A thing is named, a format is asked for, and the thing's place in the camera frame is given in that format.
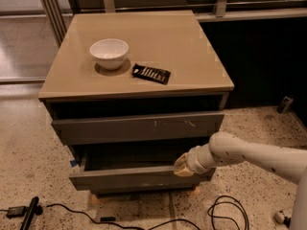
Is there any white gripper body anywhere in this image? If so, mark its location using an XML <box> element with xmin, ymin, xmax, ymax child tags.
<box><xmin>186</xmin><ymin>144</ymin><xmax>215</xmax><ymax>174</ymax></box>

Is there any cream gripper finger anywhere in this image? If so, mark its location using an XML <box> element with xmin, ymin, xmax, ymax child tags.
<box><xmin>174</xmin><ymin>153</ymin><xmax>194</xmax><ymax>177</ymax></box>

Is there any grey drawer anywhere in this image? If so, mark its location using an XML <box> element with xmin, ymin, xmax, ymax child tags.
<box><xmin>52</xmin><ymin>112</ymin><xmax>224</xmax><ymax>145</ymax></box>
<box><xmin>91</xmin><ymin>184</ymin><xmax>197</xmax><ymax>196</ymax></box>
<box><xmin>69</xmin><ymin>146</ymin><xmax>215</xmax><ymax>192</ymax></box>

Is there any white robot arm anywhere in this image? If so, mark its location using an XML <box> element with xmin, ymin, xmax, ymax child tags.
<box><xmin>174</xmin><ymin>131</ymin><xmax>307</xmax><ymax>230</ymax></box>

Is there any grey bottom drawer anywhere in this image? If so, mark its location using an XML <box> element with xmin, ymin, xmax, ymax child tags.
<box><xmin>91</xmin><ymin>184</ymin><xmax>197</xmax><ymax>196</ymax></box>

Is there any grey top drawer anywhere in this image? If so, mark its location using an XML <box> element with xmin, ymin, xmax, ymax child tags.
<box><xmin>52</xmin><ymin>112</ymin><xmax>224</xmax><ymax>145</ymax></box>

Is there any grey drawer cabinet beige top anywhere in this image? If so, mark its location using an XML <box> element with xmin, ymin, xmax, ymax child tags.
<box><xmin>38</xmin><ymin>10</ymin><xmax>235</xmax><ymax>196</ymax></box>

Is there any white power strip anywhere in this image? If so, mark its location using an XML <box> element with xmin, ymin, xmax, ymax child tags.
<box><xmin>274</xmin><ymin>210</ymin><xmax>291</xmax><ymax>225</ymax></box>

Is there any small dark floor object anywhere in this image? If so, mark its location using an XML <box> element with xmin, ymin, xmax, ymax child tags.
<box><xmin>277</xmin><ymin>96</ymin><xmax>294</xmax><ymax>114</ymax></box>

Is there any black snack packet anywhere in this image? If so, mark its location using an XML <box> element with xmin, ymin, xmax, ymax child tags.
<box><xmin>132</xmin><ymin>64</ymin><xmax>171</xmax><ymax>85</ymax></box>

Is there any blue tape piece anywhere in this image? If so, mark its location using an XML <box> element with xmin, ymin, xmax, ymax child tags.
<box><xmin>70</xmin><ymin>160</ymin><xmax>77</xmax><ymax>167</ymax></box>

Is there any white ceramic bowl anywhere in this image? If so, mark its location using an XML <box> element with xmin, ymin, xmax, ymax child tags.
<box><xmin>89</xmin><ymin>38</ymin><xmax>129</xmax><ymax>70</ymax></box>

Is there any black bar device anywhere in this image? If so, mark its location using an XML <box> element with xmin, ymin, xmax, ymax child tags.
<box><xmin>19</xmin><ymin>196</ymin><xmax>43</xmax><ymax>230</ymax></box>

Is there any black power adapter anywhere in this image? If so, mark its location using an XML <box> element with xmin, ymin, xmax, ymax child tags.
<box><xmin>7</xmin><ymin>206</ymin><xmax>27</xmax><ymax>219</ymax></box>

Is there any black floor cable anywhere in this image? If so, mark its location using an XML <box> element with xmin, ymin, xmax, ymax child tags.
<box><xmin>45</xmin><ymin>195</ymin><xmax>249</xmax><ymax>230</ymax></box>

